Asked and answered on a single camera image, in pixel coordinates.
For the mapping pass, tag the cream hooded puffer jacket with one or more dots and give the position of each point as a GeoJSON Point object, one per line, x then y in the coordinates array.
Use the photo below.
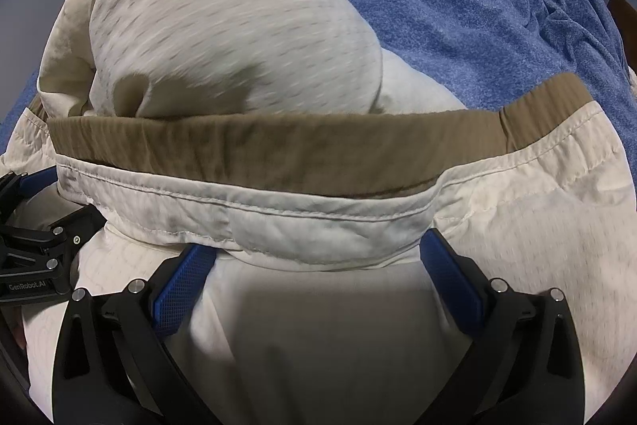
{"type": "Point", "coordinates": [308, 156]}

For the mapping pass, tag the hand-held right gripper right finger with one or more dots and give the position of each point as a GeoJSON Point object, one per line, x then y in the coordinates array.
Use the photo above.
{"type": "Point", "coordinates": [450, 278]}

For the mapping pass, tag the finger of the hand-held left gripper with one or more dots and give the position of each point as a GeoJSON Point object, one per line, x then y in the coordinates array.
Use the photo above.
{"type": "Point", "coordinates": [37, 182]}
{"type": "Point", "coordinates": [54, 236]}

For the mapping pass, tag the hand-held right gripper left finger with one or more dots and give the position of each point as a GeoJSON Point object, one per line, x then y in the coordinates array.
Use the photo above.
{"type": "Point", "coordinates": [181, 290]}

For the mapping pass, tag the blue fleece blanket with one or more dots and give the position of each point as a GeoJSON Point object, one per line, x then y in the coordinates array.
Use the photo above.
{"type": "Point", "coordinates": [473, 16]}

